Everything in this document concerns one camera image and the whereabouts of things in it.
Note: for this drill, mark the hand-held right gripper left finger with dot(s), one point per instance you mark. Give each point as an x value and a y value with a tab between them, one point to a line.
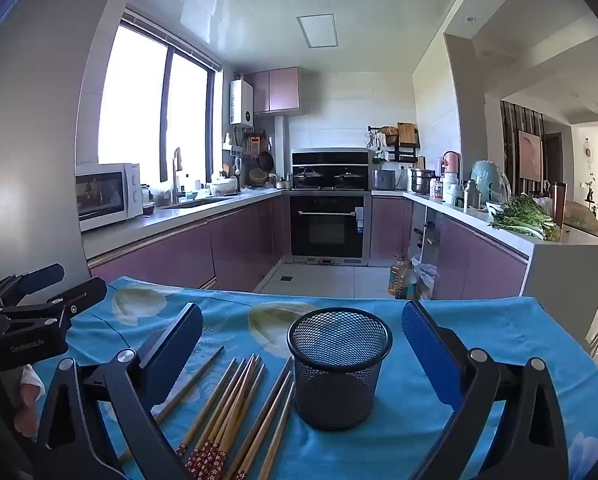
176	347

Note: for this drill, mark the wooden cutting board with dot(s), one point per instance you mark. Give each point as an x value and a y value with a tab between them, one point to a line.
407	135

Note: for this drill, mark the light green appliance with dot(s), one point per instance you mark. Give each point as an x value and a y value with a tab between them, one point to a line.
489	180

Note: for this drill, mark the yellow oil bottle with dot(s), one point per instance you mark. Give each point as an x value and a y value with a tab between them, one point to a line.
400	277

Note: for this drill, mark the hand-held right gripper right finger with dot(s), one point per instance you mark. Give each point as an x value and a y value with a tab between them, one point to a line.
431	355

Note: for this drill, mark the pink wall cabinet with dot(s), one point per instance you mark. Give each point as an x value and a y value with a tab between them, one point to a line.
276	90

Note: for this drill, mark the ceiling light panel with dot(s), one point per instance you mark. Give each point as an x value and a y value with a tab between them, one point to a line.
319	30

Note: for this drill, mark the black mesh utensil holder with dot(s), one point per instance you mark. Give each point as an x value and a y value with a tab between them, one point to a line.
339	385

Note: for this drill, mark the black range hood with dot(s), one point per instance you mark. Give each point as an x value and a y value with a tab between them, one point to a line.
329	157

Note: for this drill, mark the white water heater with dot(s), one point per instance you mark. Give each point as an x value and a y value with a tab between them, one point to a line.
241	102

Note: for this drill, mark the metal sink faucet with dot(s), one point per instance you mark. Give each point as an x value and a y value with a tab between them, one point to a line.
177	160

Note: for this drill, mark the black cooking pot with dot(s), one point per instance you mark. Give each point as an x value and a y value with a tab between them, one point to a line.
308	179
348	179

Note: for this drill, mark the stainless steel pot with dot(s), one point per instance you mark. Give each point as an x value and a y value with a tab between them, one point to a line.
421	181

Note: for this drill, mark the purple base cabinets by sink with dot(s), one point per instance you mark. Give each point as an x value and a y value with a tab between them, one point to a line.
179	250

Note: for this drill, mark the green leafy vegetables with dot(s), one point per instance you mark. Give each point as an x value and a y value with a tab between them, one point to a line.
526	217

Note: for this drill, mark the kitchen window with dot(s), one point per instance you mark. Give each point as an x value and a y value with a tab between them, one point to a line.
139	95

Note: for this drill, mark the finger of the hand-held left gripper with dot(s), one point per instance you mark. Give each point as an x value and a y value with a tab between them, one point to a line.
41	277
84	295

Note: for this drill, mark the black built-in oven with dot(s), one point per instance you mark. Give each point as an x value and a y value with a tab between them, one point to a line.
326	230

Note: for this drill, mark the white microwave oven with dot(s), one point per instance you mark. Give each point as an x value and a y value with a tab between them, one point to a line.
104	195

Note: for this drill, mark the hanging frying pan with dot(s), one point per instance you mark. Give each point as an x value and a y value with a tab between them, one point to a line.
265	161

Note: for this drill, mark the purple base cabinets with vegetables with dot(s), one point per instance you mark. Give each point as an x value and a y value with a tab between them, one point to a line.
479	265

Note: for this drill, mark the bundle of wooden chopsticks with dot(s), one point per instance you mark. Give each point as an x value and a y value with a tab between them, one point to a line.
231	405

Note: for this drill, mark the framed wall picture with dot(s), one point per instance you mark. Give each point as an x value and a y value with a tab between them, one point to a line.
529	155

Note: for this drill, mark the white jar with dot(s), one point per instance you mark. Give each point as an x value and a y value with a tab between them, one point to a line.
451	187

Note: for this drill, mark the white bowl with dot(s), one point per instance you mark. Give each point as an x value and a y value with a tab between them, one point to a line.
223	186

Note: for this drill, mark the blue floral tablecloth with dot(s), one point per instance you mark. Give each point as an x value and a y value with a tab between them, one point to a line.
504	325

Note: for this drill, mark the person's left hand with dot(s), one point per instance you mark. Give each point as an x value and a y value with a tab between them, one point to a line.
29	412

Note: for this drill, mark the pink kettle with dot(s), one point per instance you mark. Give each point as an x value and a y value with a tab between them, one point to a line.
450	162

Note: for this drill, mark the silver box appliance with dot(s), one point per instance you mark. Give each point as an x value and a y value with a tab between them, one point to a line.
385	180

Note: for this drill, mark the dark tumbler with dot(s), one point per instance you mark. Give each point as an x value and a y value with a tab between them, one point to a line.
558	202

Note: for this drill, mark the woven basket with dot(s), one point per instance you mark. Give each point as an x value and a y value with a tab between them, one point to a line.
258	177

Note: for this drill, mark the black wall rack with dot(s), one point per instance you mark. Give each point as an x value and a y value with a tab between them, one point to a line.
401	152

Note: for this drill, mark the plastic bag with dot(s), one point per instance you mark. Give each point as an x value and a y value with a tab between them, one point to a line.
424	275

